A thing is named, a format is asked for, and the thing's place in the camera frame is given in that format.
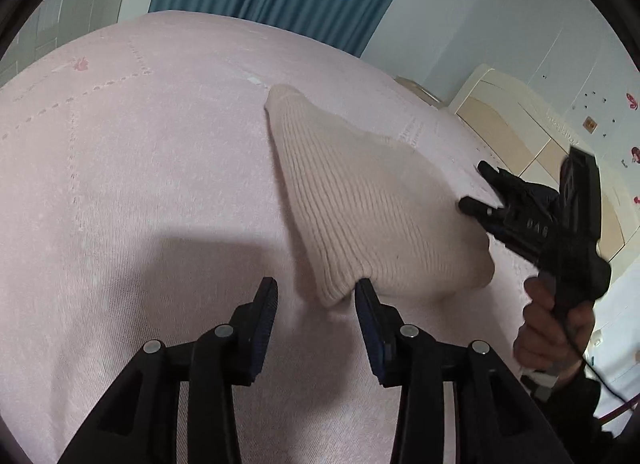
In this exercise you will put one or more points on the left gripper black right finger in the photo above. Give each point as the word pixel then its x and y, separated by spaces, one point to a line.
pixel 496 421

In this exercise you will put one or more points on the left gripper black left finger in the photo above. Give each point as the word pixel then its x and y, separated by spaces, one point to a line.
pixel 136 420

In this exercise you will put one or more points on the peach knit sweater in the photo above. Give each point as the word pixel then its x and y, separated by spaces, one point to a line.
pixel 371 207

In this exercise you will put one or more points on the person's right hand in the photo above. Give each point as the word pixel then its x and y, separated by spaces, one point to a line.
pixel 541 343

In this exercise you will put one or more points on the cream wooden headboard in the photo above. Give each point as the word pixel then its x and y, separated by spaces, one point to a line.
pixel 531 140

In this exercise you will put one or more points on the pink bed sheet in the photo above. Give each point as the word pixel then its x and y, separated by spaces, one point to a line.
pixel 140 199

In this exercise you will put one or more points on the white wardrobe with red decals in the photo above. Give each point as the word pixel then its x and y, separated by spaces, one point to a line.
pixel 57 22

